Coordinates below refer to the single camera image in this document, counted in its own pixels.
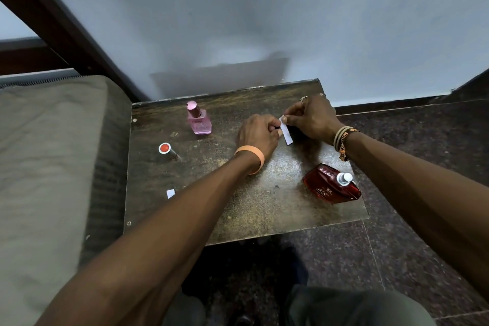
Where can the person's right hand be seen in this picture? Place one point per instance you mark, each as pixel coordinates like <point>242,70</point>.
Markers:
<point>317,119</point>

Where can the person's left hand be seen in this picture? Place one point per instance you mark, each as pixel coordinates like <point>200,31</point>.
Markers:
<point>256,134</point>

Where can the person's right thumb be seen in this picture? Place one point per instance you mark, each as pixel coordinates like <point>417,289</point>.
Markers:
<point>293,120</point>

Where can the person's left fingers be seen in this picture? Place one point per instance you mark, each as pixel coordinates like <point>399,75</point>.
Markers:
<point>274,126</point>

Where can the white paper strip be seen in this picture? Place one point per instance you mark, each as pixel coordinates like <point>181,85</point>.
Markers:
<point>287,136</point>

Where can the person's right forearm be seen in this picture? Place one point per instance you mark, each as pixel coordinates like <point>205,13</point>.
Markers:
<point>420,192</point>

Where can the person's left forearm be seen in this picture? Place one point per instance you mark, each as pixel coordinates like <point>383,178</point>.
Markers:
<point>160,245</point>

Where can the orange wristband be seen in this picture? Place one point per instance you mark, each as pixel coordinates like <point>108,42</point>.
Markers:
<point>255,152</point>

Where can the red perfume bottle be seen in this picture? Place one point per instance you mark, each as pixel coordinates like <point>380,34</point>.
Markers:
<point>326,184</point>

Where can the pink perfume bottle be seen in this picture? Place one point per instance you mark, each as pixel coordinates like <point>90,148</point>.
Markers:
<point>200,123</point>

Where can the small white paper piece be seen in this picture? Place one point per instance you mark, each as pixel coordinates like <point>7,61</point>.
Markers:
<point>170,193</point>

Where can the olive green mattress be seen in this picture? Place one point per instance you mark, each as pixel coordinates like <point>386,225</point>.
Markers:
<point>49,184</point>

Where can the dark wooden bed frame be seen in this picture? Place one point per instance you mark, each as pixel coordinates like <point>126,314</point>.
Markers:
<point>57,20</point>

